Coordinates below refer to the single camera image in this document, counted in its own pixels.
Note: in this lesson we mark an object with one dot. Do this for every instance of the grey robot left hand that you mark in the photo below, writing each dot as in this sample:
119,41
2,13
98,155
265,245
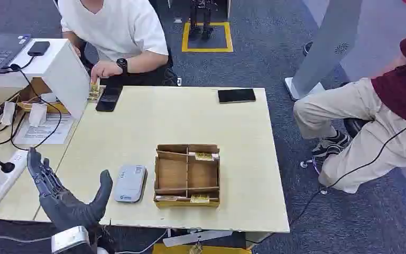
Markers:
66,207

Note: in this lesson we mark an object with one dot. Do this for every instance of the person's left hand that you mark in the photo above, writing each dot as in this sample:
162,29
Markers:
106,69

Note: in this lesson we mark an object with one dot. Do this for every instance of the yellow printed card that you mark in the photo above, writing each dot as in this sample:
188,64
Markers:
94,87

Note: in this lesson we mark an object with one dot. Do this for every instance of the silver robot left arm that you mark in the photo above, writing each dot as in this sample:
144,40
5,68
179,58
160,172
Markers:
68,240

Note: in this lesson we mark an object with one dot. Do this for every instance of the black wristwatch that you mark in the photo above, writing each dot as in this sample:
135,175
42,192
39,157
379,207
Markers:
122,65

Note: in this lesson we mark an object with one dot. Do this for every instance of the stack of yellow cards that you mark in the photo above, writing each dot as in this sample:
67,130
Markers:
93,96

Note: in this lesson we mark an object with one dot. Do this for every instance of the black smartphone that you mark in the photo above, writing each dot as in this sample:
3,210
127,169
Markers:
109,100
236,95

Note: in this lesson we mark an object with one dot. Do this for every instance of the white desk riser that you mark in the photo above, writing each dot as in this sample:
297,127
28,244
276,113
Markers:
66,80

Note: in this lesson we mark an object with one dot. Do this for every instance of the person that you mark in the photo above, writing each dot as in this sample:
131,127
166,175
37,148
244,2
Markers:
119,28
374,140

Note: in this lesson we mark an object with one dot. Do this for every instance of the grey card reader device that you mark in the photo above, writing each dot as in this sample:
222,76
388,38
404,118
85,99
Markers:
130,184

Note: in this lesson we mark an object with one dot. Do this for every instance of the white power strip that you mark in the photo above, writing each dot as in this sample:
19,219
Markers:
3,182

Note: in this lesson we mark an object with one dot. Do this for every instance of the black power bank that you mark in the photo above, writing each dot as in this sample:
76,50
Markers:
38,48

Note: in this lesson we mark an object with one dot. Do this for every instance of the black power plug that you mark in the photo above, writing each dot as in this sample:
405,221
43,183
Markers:
7,167

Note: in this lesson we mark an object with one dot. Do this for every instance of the printed paper sheet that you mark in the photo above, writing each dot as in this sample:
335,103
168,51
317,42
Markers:
52,133

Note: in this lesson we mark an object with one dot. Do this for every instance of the brown cardboard box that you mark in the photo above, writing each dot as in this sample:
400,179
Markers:
31,91

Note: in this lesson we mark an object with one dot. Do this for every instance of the black stool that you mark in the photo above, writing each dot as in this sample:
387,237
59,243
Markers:
355,126

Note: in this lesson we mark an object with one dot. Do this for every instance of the white paper tag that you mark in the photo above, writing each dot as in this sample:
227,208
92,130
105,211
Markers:
37,115
8,113

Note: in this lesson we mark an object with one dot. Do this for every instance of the black robot legs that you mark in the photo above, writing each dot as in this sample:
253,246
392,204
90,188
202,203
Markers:
196,29

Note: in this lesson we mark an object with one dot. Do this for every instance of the grey white pillar stand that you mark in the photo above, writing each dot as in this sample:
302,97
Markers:
325,45

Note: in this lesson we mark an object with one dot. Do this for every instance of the white card in box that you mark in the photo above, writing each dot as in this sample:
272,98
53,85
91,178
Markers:
166,197

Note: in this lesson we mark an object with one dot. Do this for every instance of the wooden card box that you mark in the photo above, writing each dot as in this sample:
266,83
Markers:
171,173

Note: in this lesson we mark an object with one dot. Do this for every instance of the yellow box under desk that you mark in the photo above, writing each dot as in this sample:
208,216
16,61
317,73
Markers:
175,249

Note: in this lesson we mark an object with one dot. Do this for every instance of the yellow floor tape square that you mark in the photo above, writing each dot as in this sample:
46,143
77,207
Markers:
229,38

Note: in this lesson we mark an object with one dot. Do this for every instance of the yellow card in box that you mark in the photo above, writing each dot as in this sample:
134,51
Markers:
204,157
200,199

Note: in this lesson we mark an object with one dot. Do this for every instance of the grey metal bar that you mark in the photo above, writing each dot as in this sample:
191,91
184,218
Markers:
196,237

